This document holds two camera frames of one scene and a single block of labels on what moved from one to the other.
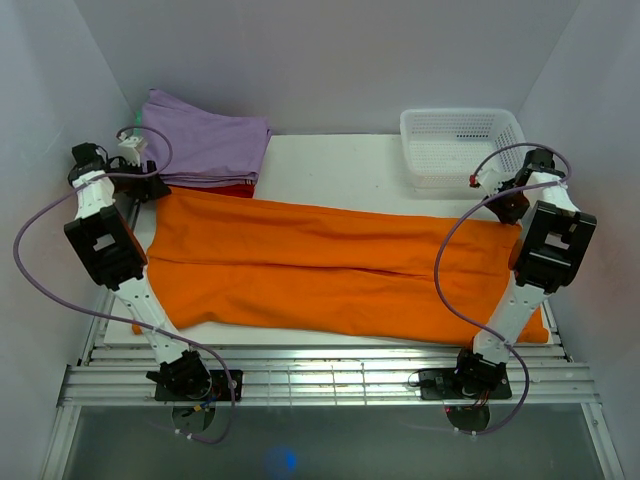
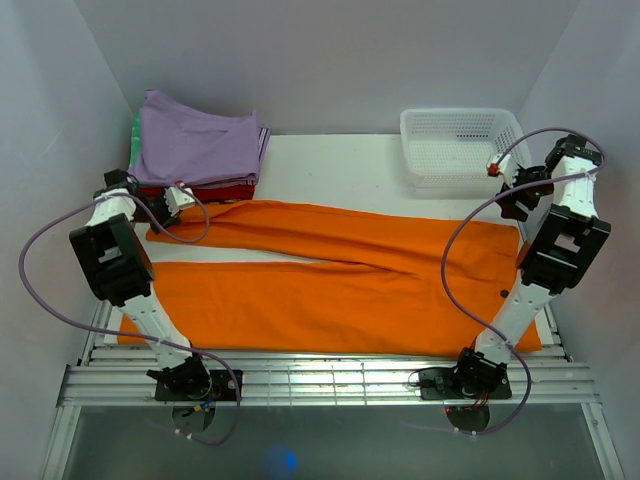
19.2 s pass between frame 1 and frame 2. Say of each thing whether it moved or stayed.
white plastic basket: stayed
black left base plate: stayed
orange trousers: moved
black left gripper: moved
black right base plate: stayed
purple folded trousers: stayed
